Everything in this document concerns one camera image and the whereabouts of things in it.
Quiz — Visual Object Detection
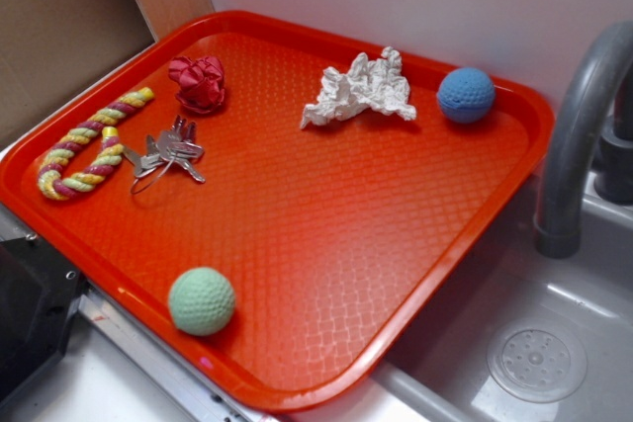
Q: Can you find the brown cardboard panel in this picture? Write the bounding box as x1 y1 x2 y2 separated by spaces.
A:
1 0 214 146

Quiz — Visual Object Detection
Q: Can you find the grey toy faucet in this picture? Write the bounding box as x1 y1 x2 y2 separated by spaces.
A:
534 21 632 258

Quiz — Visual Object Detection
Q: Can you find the green dimpled ball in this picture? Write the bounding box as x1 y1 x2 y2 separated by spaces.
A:
168 267 236 337

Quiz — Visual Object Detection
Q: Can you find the dark grey faucet handle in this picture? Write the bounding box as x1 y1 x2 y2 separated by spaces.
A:
594 72 632 205

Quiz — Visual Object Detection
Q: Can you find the grey plastic sink basin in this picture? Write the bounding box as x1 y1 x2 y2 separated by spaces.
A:
374 182 632 421

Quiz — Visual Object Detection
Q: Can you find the crumpled red paper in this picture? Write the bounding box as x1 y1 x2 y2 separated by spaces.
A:
168 56 226 115

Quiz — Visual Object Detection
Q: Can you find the orange plastic tray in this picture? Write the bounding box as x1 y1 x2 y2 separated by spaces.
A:
1 12 554 413

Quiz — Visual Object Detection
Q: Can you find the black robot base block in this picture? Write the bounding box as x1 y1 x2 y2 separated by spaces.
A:
1 234 86 407

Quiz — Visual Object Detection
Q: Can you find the sink drain strainer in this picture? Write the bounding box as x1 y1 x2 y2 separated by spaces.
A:
487 318 588 403

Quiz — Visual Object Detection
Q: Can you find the blue dimpled ball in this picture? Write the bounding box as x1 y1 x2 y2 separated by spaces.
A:
436 67 497 124

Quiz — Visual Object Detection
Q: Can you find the multicolour twisted rope toy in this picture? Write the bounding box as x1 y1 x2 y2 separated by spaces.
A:
37 87 154 202

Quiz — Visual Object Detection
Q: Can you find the crumpled white paper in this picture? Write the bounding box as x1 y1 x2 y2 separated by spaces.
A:
300 46 417 129

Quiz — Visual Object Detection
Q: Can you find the silver key bunch on ring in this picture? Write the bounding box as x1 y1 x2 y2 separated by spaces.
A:
124 116 207 195

